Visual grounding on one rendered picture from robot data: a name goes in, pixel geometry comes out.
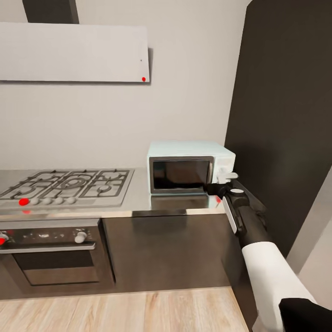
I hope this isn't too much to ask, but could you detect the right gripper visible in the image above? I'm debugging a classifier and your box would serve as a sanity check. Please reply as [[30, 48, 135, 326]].
[[202, 181, 233, 199]]

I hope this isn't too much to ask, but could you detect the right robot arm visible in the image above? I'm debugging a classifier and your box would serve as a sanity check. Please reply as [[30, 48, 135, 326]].
[[202, 172, 332, 332]]

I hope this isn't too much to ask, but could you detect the microwave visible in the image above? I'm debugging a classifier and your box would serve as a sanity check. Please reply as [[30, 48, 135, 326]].
[[147, 142, 236, 195]]

